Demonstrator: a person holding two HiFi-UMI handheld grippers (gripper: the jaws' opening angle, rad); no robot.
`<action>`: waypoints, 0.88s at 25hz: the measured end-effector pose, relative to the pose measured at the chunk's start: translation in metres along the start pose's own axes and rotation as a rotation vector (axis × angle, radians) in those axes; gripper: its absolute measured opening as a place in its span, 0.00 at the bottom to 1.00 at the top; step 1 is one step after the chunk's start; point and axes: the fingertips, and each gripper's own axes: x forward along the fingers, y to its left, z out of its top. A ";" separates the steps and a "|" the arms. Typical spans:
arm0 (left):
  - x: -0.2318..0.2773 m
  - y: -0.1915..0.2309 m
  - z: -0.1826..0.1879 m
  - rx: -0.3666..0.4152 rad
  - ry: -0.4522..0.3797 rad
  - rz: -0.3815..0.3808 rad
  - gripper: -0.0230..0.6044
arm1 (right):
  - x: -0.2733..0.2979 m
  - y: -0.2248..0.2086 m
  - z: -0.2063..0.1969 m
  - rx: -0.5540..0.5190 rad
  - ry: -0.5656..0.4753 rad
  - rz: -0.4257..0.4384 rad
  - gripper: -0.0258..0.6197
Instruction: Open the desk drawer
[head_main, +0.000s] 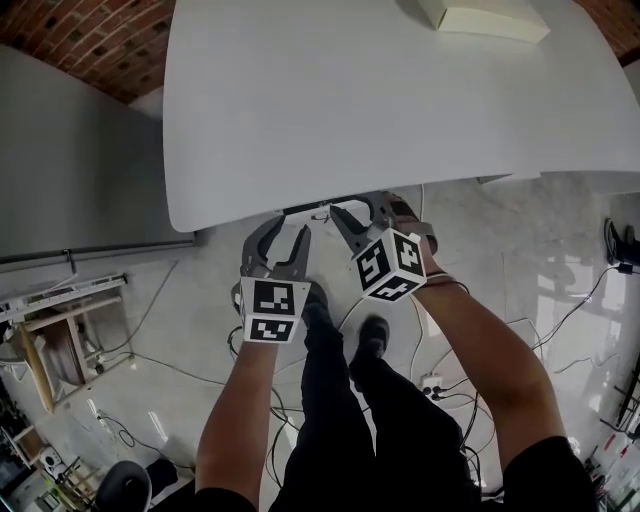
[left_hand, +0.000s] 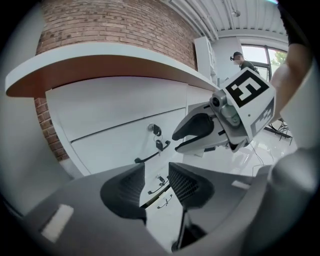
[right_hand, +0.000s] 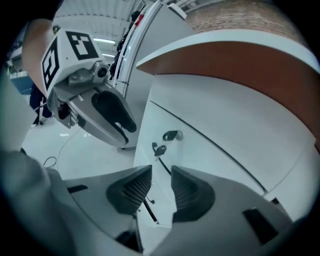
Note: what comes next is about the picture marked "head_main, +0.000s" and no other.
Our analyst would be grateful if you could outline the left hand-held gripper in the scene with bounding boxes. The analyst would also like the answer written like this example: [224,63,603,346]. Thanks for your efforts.
[230,217,314,346]

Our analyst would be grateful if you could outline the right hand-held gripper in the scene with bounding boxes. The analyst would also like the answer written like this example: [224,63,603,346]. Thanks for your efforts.
[329,193,440,303]

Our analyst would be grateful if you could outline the person's right forearm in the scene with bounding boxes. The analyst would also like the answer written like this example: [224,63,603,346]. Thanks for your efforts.
[409,249,569,471]

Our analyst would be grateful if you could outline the person's left forearm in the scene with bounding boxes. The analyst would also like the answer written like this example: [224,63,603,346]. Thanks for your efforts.
[195,339,281,494]

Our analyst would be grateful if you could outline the white curved table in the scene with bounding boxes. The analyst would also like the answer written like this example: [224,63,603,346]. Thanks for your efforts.
[162,0,640,234]

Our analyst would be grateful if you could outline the person's right hand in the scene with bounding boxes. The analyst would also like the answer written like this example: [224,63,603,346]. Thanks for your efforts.
[388,195,424,225]

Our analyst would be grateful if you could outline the person's left black shoe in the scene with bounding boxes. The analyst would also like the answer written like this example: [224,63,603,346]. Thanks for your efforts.
[302,279,331,321]

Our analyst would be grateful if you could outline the person's black shoe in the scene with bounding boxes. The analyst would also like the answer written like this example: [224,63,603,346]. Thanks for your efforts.
[302,279,331,321]
[357,314,391,361]

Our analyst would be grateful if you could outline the person's right black shoe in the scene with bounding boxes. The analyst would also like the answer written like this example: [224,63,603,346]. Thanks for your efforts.
[357,314,391,361]

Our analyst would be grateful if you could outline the person's left leg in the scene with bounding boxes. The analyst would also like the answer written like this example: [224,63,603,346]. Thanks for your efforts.
[269,299,376,512]

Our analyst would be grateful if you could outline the person's leg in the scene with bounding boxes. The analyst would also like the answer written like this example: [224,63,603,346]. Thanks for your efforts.
[349,344,481,512]
[269,299,376,512]

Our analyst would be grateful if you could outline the white power strip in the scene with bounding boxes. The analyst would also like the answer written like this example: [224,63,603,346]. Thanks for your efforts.
[419,372,446,401]

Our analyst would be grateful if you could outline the person's right leg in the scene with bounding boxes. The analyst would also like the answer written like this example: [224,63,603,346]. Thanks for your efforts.
[349,344,481,512]

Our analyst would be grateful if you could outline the cream flat box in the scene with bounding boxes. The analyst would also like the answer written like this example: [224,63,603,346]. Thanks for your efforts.
[396,0,552,45]

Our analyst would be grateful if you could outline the grey office chair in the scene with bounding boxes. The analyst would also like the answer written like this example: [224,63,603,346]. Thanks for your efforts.
[94,458,179,512]

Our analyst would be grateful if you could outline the person's black shirt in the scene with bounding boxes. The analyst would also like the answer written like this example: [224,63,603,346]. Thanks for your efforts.
[192,434,599,512]

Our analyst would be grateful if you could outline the red string bracelet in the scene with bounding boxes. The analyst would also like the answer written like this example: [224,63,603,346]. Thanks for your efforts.
[424,269,471,296]

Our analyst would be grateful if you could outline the white metal rail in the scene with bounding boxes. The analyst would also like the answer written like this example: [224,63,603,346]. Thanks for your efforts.
[0,272,129,321]

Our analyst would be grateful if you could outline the wooden frame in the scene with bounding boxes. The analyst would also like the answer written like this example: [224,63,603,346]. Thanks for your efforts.
[17,294,126,416]

